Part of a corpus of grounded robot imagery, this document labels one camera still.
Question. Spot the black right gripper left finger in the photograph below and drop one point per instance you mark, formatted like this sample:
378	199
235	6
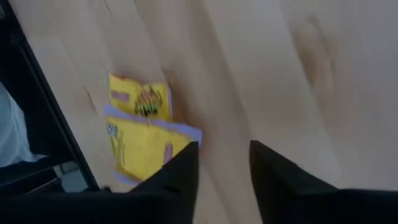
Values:
124	210

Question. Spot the yellow candy pack purple edge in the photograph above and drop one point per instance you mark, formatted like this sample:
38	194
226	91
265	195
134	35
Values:
143	149

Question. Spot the black aluminium table frame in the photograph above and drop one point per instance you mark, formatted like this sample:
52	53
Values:
46	102

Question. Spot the white board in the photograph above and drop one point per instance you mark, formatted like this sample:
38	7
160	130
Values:
12	133

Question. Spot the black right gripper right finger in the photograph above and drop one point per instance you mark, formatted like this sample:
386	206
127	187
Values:
311	207

